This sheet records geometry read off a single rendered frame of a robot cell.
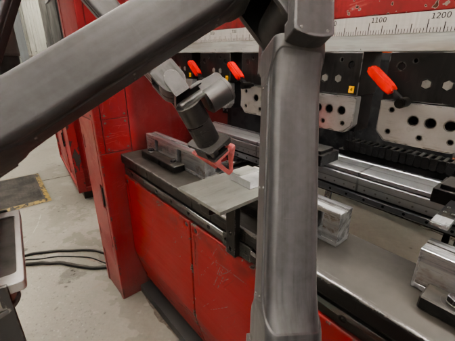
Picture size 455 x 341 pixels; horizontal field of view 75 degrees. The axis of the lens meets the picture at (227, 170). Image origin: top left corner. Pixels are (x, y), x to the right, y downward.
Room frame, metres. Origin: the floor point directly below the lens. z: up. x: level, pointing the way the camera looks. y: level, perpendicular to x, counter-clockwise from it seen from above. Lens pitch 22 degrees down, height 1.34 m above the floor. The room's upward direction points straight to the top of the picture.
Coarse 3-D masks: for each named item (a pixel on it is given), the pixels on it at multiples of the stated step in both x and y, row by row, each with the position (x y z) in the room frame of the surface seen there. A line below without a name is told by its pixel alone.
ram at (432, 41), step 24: (336, 0) 0.68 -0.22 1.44; (360, 0) 0.64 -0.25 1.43; (384, 0) 0.61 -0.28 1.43; (408, 0) 0.58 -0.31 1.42; (432, 0) 0.55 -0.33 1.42; (240, 24) 0.90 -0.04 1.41; (192, 48) 1.08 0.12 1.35; (216, 48) 0.98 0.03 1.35; (240, 48) 0.90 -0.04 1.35; (336, 48) 0.67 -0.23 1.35; (360, 48) 0.63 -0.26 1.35; (384, 48) 0.60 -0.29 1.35; (408, 48) 0.57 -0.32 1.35; (432, 48) 0.54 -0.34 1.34
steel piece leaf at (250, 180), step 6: (252, 174) 0.82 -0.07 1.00; (258, 174) 0.82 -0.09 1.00; (234, 180) 0.76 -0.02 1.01; (240, 180) 0.74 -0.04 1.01; (246, 180) 0.77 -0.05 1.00; (252, 180) 0.77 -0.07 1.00; (258, 180) 0.77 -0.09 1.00; (246, 186) 0.72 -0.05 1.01; (252, 186) 0.73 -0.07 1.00; (258, 186) 0.73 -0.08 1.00
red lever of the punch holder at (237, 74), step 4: (228, 64) 0.87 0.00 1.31; (232, 64) 0.87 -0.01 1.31; (232, 68) 0.86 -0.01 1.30; (236, 68) 0.86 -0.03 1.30; (232, 72) 0.86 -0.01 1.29; (236, 72) 0.85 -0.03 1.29; (240, 72) 0.86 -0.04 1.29; (236, 76) 0.85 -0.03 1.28; (240, 76) 0.84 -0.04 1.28; (240, 80) 0.84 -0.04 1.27; (244, 80) 0.84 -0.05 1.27; (240, 84) 0.83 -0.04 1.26; (244, 84) 0.82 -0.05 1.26; (248, 84) 0.83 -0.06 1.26; (252, 84) 0.85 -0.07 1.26; (244, 88) 0.82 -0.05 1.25; (248, 88) 0.84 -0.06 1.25
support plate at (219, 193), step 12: (240, 168) 0.87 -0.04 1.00; (252, 168) 0.87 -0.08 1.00; (204, 180) 0.78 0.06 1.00; (216, 180) 0.78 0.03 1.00; (228, 180) 0.78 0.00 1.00; (192, 192) 0.70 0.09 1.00; (204, 192) 0.70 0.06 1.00; (216, 192) 0.70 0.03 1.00; (228, 192) 0.70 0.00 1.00; (240, 192) 0.70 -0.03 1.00; (252, 192) 0.70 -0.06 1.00; (204, 204) 0.64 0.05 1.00; (216, 204) 0.63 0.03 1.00; (228, 204) 0.63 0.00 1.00; (240, 204) 0.63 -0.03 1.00
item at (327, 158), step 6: (318, 150) 0.94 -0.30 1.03; (324, 150) 0.95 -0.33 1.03; (330, 150) 0.98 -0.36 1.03; (336, 150) 0.98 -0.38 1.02; (318, 156) 0.93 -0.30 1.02; (324, 156) 0.93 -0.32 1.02; (330, 156) 0.96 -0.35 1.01; (336, 156) 0.98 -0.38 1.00; (318, 162) 0.93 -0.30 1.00; (324, 162) 0.93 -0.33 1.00
